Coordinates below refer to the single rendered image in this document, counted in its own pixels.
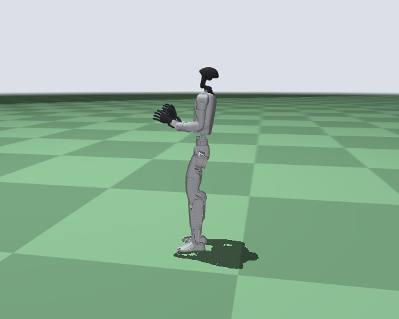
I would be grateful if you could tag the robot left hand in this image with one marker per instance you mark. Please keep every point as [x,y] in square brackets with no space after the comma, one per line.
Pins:
[164,117]

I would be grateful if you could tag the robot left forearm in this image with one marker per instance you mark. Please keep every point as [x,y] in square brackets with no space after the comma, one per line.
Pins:
[188,127]

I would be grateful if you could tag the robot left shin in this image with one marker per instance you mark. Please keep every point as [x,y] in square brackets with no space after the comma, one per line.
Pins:
[195,217]

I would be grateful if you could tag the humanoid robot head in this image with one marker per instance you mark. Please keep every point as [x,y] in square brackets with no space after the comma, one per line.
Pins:
[207,73]

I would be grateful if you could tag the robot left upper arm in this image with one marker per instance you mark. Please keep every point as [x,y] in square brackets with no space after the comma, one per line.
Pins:
[202,102]

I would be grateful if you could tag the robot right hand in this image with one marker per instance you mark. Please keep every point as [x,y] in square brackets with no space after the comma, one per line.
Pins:
[171,111]

